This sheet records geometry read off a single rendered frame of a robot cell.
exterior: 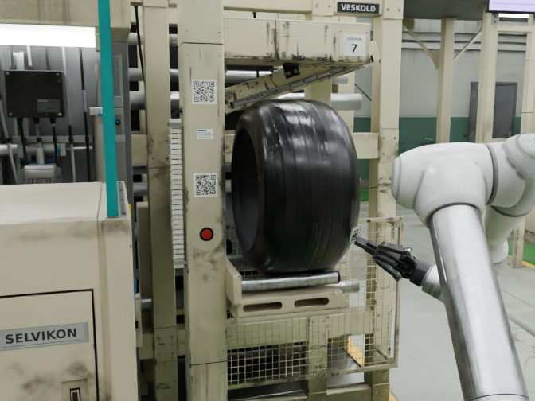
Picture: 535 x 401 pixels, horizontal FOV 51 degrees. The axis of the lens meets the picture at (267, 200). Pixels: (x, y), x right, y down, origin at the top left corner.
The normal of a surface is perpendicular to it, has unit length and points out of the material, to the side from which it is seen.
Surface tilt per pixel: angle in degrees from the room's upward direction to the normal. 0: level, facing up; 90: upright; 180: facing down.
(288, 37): 90
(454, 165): 50
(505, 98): 90
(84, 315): 90
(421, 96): 90
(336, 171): 73
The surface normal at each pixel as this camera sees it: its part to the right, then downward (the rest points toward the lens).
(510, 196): 0.14, 0.79
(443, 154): -0.10, -0.64
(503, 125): 0.16, 0.15
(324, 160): 0.25, -0.24
